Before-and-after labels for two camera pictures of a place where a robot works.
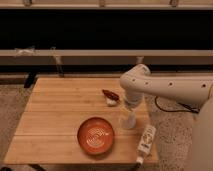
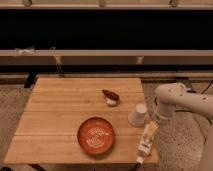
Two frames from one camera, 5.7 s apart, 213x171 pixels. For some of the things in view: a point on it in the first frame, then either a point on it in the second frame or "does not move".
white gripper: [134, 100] -> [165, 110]
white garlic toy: [110, 102] does not move
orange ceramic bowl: [95, 135] does not move
